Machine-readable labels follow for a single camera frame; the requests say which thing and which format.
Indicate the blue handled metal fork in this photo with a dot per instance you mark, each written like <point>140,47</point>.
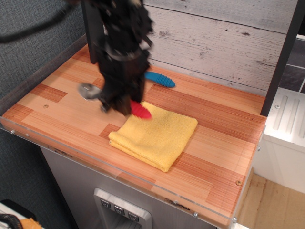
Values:
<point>160,79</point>

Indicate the dark grey post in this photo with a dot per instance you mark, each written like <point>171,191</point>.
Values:
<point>94,28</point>
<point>284,56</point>

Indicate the orange object at corner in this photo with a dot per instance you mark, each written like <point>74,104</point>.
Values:
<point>30,224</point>

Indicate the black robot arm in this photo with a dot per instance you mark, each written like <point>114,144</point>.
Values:
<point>127,24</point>

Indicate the grey toy fridge cabinet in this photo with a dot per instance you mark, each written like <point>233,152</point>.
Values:
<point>78,182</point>

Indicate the silver dispenser button panel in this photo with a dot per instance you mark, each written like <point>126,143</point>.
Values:
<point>117,213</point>

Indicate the red handled metal spoon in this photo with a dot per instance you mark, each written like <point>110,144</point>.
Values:
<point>90,92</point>

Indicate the dark grey left post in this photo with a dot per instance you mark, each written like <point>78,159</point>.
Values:
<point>94,28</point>

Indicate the dark grey right post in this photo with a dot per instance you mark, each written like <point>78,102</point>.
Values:
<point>284,56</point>

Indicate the white toy sink unit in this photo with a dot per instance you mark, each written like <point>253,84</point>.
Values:
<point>280,156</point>

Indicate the yellow folded cloth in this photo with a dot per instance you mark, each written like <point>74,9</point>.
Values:
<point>158,141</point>

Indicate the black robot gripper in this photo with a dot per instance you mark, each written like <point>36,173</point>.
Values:
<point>123,78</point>

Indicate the clear acrylic table edge guard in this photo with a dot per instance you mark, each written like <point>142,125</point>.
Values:
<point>208,177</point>

